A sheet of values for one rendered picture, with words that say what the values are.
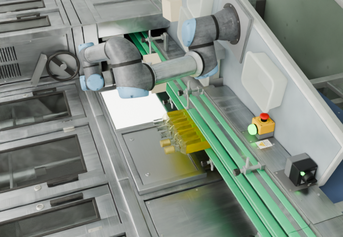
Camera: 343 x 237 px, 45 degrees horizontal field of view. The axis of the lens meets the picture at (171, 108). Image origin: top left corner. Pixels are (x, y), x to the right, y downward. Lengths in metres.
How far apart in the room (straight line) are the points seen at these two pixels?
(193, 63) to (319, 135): 0.60
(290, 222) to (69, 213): 0.97
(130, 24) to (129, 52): 1.21
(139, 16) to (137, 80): 1.23
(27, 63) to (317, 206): 1.93
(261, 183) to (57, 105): 1.46
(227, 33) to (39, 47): 1.30
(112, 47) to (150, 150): 0.73
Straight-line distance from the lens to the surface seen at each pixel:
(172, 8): 2.53
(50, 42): 2.70
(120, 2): 3.00
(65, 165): 2.17
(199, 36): 1.81
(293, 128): 1.66
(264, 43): 1.73
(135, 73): 1.54
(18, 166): 2.24
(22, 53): 2.73
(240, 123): 1.85
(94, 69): 1.92
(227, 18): 1.86
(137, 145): 2.16
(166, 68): 1.66
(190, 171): 2.00
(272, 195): 1.58
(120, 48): 1.55
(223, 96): 2.02
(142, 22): 2.75
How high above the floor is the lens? 1.62
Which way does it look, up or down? 16 degrees down
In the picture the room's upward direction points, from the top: 102 degrees counter-clockwise
